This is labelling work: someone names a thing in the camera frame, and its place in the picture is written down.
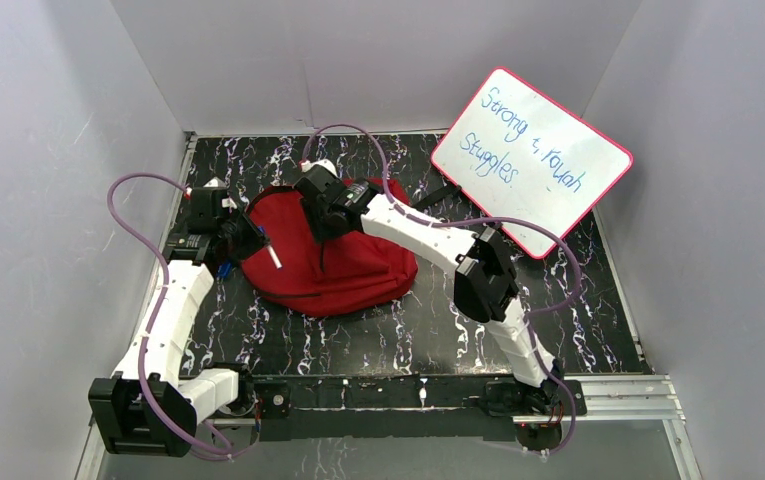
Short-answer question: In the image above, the red backpack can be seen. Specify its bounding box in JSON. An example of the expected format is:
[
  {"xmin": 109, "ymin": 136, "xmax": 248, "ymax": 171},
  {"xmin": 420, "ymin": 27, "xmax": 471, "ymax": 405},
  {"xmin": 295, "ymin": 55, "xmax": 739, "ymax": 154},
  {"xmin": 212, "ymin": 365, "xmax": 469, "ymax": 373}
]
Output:
[{"xmin": 240, "ymin": 177, "xmax": 463, "ymax": 319}]

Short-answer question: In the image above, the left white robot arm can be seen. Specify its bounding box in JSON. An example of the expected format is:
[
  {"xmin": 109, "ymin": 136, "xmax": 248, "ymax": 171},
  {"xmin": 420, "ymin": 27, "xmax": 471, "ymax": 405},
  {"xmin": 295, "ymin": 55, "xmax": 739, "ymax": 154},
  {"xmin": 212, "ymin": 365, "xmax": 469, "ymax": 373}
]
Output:
[{"xmin": 88, "ymin": 179, "xmax": 270, "ymax": 461}]

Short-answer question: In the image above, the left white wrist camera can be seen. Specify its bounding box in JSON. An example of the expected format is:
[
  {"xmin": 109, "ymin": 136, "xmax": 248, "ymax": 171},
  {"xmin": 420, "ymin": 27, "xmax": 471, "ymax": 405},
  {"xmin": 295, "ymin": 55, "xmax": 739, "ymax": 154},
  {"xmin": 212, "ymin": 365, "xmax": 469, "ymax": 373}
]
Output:
[{"xmin": 184, "ymin": 178, "xmax": 238, "ymax": 215}]

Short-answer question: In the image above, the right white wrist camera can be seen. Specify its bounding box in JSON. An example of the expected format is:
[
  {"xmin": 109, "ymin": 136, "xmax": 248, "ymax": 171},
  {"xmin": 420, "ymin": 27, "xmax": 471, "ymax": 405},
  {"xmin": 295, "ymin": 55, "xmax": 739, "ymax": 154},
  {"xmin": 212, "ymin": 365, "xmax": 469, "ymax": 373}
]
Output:
[{"xmin": 299, "ymin": 159, "xmax": 339, "ymax": 178}]

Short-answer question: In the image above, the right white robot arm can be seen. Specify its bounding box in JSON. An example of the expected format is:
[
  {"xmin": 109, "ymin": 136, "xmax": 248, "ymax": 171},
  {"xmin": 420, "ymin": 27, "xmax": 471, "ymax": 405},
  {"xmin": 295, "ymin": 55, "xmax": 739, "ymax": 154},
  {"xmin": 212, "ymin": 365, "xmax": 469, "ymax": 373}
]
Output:
[{"xmin": 294, "ymin": 160, "xmax": 561, "ymax": 414}]

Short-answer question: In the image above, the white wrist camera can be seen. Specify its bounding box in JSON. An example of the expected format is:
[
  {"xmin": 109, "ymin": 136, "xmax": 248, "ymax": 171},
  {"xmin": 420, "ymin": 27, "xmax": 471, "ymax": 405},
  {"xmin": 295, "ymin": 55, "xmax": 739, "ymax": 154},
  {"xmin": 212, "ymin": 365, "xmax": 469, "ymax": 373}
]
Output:
[
  {"xmin": 299, "ymin": 159, "xmax": 339, "ymax": 178},
  {"xmin": 184, "ymin": 178, "xmax": 238, "ymax": 215}
]

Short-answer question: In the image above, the pink-framed whiteboard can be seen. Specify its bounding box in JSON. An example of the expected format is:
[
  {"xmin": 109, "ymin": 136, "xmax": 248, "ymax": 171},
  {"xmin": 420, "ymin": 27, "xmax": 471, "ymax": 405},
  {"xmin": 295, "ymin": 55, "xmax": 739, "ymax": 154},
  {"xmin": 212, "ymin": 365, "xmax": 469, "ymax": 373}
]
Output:
[{"xmin": 430, "ymin": 67, "xmax": 634, "ymax": 259}]

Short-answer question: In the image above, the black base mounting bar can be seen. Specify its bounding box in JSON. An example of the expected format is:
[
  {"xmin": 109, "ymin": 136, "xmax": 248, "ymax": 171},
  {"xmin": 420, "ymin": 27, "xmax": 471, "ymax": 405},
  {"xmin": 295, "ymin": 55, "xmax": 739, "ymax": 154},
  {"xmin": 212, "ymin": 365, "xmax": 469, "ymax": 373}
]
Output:
[{"xmin": 240, "ymin": 374, "xmax": 523, "ymax": 442}]

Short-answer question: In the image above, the blue-capped white marker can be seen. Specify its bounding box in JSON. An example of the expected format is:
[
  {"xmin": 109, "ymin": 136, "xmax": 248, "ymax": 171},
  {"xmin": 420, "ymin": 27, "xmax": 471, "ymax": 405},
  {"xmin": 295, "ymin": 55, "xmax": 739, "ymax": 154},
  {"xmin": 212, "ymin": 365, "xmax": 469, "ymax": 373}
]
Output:
[{"xmin": 258, "ymin": 226, "xmax": 283, "ymax": 270}]

